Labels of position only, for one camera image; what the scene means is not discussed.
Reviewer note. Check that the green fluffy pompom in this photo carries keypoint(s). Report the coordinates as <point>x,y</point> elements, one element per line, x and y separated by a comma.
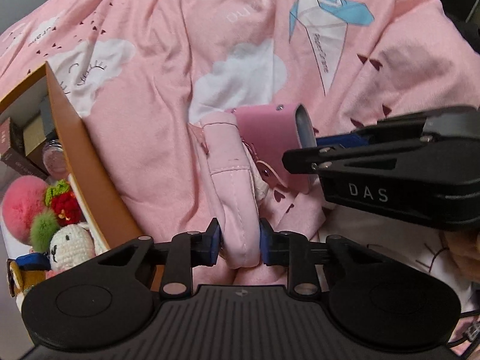
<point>43,230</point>

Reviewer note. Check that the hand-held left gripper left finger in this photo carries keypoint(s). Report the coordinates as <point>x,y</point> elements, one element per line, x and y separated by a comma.
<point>214,243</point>

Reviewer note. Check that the pink fluffy pompom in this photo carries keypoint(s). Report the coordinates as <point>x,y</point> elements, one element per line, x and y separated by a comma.
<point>22,206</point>

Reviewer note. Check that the pink printed blanket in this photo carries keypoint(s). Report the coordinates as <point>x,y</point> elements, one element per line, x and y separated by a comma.
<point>150,101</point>

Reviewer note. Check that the gold brown gift box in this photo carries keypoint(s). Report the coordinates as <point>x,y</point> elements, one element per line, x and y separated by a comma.
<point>37,135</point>

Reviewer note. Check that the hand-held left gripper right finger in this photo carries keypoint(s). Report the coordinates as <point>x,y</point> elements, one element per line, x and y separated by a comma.
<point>264,243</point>

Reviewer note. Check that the yellow blue plush toy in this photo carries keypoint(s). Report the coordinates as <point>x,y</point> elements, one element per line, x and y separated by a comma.
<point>26,279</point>

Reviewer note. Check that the crocheted red strawberry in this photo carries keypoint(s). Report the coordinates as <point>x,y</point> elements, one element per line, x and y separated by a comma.
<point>65,206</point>

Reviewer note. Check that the dark brown printed box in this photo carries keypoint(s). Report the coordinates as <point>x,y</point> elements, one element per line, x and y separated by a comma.
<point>18,157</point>

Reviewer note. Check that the pink handbag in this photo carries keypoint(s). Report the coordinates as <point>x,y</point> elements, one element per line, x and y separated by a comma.
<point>232,180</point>

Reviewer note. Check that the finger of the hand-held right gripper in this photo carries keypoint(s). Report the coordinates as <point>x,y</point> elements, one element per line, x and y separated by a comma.
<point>300,159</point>
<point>337,141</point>

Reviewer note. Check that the clear glass jar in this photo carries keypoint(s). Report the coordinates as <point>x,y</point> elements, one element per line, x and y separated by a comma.
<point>54,157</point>

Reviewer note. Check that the white crocheted bunny toy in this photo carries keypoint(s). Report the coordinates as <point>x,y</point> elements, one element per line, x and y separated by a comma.
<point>71,243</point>

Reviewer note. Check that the person's right hand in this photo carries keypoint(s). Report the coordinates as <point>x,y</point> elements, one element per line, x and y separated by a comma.
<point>465,258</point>

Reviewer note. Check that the orange cardboard box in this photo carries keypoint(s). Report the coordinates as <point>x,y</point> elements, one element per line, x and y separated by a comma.
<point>86,165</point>

